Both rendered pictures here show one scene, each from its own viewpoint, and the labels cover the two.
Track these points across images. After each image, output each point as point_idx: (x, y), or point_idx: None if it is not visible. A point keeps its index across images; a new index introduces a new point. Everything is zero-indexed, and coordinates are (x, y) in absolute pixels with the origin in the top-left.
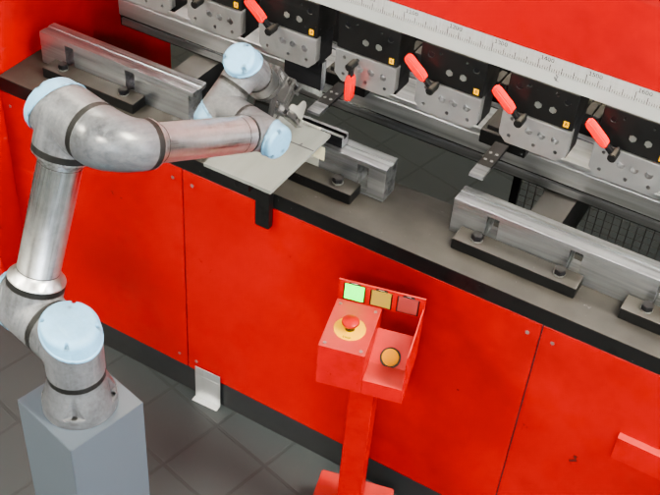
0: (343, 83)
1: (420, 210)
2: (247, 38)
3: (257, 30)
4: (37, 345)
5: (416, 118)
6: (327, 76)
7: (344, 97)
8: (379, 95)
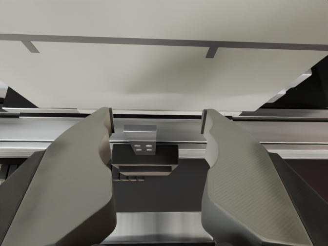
0: (146, 154)
1: None
2: (297, 151)
3: (283, 155)
4: None
5: (55, 131)
6: (172, 157)
7: (157, 123)
8: (110, 141)
